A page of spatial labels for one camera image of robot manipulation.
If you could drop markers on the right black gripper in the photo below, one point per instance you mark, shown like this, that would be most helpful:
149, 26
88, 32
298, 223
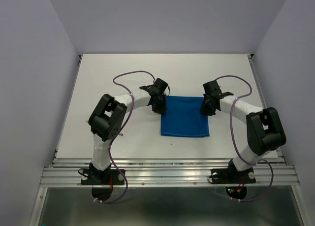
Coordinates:
205, 110

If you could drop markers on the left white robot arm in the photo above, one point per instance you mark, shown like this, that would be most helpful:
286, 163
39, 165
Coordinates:
106, 121

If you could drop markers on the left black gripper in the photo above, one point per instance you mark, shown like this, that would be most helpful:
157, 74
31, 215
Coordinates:
162, 109

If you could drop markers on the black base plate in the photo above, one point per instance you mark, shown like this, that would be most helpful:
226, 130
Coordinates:
111, 177
230, 177

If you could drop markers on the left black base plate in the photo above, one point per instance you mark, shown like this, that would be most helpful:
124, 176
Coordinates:
111, 177

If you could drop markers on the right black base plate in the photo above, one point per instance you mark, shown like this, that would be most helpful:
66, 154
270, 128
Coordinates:
230, 177

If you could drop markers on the aluminium rail frame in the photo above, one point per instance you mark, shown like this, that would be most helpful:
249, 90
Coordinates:
167, 177

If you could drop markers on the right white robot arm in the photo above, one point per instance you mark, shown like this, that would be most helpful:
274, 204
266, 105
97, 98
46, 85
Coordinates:
264, 129

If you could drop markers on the blue cloth napkin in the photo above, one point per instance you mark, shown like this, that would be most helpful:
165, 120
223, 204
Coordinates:
183, 118

